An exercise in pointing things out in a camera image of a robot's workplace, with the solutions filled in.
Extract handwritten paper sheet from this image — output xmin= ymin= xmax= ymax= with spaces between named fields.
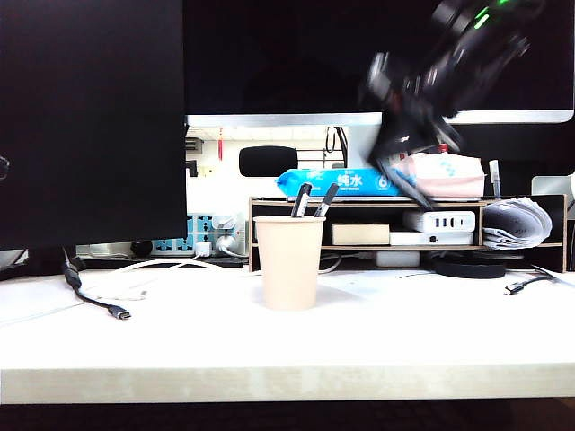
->
xmin=531 ymin=264 xmax=575 ymax=289

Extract pink tissue pack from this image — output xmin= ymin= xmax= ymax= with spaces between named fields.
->
xmin=394 ymin=151 xmax=487 ymax=199

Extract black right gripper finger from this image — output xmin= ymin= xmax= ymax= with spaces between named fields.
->
xmin=420 ymin=116 xmax=464 ymax=154
xmin=367 ymin=119 xmax=420 ymax=169

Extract black rear panel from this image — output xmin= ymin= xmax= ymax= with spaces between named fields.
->
xmin=448 ymin=124 xmax=575 ymax=199

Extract wooden desk organizer shelf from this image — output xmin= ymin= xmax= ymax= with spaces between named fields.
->
xmin=248 ymin=194 xmax=570 ymax=274

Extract white charging cable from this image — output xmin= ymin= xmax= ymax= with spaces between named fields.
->
xmin=319 ymin=252 xmax=344 ymax=275
xmin=88 ymin=252 xmax=217 ymax=302

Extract blue white power strip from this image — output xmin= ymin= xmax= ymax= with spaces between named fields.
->
xmin=151 ymin=214 xmax=250 ymax=259

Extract white power adapter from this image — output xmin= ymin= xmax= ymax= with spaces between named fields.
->
xmin=376 ymin=251 xmax=422 ymax=269

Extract black USB-C cable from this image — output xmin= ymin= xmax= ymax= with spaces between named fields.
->
xmin=503 ymin=275 xmax=556 ymax=296

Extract black computer monitor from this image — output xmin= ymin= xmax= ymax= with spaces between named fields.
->
xmin=0 ymin=0 xmax=190 ymax=282

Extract black cable with ferrite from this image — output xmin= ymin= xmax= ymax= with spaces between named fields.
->
xmin=62 ymin=246 xmax=134 ymax=321

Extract black hanging cable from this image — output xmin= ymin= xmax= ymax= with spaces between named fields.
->
xmin=324 ymin=126 xmax=349 ymax=169

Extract beige cardboard box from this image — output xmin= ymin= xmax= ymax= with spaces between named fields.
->
xmin=331 ymin=222 xmax=392 ymax=247

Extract rolled printed papers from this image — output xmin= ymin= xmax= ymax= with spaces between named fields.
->
xmin=482 ymin=197 xmax=554 ymax=251

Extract white Apple logo box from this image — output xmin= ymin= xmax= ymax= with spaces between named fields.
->
xmin=389 ymin=230 xmax=482 ymax=248

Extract silver iMac monitor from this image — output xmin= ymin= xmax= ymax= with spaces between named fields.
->
xmin=181 ymin=0 xmax=575 ymax=171

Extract white power plug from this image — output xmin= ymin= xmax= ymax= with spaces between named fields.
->
xmin=214 ymin=215 xmax=246 ymax=259

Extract blue wet wipes pack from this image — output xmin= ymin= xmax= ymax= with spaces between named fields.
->
xmin=274 ymin=168 xmax=408 ymax=198

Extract translucent pen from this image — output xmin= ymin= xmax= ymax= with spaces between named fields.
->
xmin=489 ymin=159 xmax=502 ymax=200

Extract black marker with grey band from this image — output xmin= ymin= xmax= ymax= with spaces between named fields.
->
xmin=314 ymin=182 xmax=341 ymax=219
xmin=291 ymin=182 xmax=314 ymax=219

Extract white USB hub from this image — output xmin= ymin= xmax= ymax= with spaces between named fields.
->
xmin=402 ymin=209 xmax=477 ymax=235

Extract black round base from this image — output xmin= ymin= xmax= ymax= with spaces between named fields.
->
xmin=432 ymin=257 xmax=509 ymax=280

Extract beige paper cup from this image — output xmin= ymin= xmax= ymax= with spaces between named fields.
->
xmin=253 ymin=215 xmax=327 ymax=312

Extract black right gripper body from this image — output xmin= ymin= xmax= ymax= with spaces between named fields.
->
xmin=360 ymin=51 xmax=456 ymax=132

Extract black chair headrest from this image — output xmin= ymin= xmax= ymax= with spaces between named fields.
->
xmin=238 ymin=145 xmax=300 ymax=179

